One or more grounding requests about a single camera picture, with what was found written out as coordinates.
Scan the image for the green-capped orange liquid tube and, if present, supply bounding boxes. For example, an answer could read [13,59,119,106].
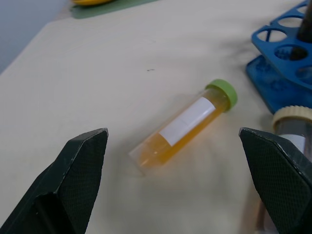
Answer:
[128,78,238,177]

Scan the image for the cream-capped dark liquid tube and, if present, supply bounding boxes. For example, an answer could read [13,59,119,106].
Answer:
[253,105,312,234]

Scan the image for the green mat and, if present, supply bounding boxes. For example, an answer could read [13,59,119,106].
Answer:
[70,0,156,20]

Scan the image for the blue tube rack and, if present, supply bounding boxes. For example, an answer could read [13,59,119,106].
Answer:
[245,0,312,115]

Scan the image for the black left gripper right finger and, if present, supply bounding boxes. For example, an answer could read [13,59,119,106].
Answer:
[238,126,312,234]

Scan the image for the yellow object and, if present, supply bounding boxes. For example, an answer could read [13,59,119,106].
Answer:
[70,0,115,6]

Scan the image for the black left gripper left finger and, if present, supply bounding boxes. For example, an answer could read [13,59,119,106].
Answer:
[0,127,109,234]

